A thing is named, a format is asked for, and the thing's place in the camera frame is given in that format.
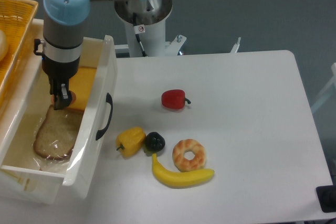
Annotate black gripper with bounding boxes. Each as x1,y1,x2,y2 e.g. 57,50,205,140
34,39,80,110

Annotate brown egg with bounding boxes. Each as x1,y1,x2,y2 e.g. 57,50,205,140
50,91,76,104

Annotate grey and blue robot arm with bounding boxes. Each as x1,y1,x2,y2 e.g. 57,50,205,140
34,0,144,110

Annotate open upper white drawer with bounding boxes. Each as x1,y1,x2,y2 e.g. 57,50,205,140
0,33,118,200

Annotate white drawer cabinet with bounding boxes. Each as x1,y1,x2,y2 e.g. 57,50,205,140
0,18,65,205

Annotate yellow cheese slice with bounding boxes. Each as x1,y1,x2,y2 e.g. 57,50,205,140
68,67,96,111

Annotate brown bread slice in plastic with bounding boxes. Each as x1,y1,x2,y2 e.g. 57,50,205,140
33,105,83,161

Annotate yellow bell pepper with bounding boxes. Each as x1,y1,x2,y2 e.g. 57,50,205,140
116,127,146,158

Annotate orange wicker basket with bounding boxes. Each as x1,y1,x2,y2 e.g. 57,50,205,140
1,0,38,101

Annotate dark purple mangosteen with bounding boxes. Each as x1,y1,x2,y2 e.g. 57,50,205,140
143,132,165,155

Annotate red bell pepper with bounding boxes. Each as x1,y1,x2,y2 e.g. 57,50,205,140
161,89,191,110

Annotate yellow banana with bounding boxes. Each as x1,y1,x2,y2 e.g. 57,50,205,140
152,154,215,188

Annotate black device at table edge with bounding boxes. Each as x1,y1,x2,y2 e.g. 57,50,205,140
316,185,336,213

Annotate black drawer handle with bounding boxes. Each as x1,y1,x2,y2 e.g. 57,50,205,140
95,92,113,141

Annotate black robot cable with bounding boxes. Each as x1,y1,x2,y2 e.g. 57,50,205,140
132,13,148,57

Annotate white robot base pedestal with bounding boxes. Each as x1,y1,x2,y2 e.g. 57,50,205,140
114,0,186,57

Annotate glazed bread ring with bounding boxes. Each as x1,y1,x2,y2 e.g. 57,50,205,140
172,138,207,173

